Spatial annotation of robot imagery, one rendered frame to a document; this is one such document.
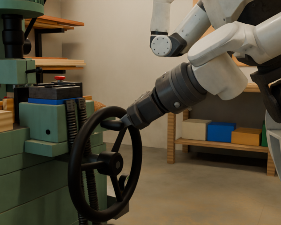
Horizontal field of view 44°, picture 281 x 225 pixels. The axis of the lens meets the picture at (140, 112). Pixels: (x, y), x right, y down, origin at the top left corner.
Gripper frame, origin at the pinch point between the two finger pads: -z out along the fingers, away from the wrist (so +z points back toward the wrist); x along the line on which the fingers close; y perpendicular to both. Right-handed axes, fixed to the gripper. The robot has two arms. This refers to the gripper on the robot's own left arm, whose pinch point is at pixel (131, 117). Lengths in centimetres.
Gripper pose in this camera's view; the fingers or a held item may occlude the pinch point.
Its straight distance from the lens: 80.2
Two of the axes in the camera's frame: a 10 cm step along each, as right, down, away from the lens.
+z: 7.4, -4.4, -5.2
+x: 3.7, -3.8, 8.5
